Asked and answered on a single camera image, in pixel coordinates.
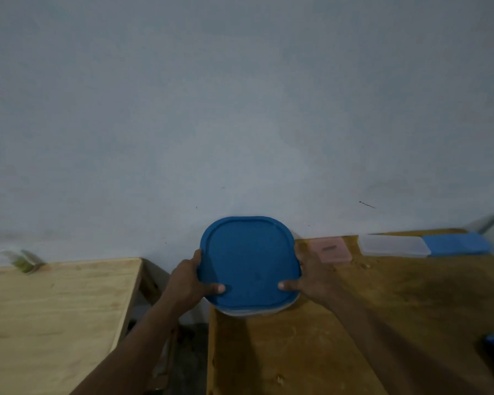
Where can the wooden side table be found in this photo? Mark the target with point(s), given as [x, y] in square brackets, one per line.
[57, 320]

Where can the person's right hand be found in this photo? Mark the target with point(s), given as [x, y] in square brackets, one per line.
[313, 279]

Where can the blue container lid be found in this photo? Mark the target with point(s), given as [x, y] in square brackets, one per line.
[251, 259]

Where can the person's left forearm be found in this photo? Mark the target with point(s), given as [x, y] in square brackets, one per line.
[127, 353]

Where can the clear plastic case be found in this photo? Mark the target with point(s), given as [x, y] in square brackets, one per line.
[393, 245]

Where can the pink transparent case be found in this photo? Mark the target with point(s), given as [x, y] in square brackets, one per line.
[331, 250]

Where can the blue plastic case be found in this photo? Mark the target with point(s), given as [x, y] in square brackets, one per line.
[457, 244]

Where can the person's right forearm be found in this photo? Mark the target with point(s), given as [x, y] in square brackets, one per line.
[395, 349]

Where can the person's left hand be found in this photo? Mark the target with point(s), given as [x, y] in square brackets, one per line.
[185, 285]

